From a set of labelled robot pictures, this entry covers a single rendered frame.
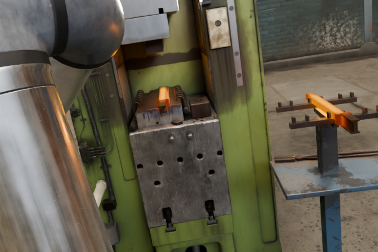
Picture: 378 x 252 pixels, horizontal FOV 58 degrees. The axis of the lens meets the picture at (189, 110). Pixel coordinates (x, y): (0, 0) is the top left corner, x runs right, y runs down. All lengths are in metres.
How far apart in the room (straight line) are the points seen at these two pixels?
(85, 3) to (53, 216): 0.22
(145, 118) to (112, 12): 1.06
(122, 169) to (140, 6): 0.78
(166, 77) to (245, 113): 0.52
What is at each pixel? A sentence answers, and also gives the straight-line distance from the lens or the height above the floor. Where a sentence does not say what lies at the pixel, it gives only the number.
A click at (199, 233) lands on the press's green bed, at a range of 1.64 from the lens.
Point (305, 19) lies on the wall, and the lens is 7.72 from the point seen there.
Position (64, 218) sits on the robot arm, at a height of 1.17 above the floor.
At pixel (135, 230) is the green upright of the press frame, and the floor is 0.34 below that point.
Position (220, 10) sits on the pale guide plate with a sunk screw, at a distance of 1.55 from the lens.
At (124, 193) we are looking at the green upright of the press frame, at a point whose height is 0.55.
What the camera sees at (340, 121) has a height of 0.94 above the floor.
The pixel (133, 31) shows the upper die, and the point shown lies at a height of 1.31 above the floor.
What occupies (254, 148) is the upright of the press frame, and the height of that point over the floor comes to 0.67.
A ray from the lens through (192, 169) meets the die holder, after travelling 1.48.
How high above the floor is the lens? 1.33
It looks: 15 degrees down
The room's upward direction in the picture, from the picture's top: 9 degrees counter-clockwise
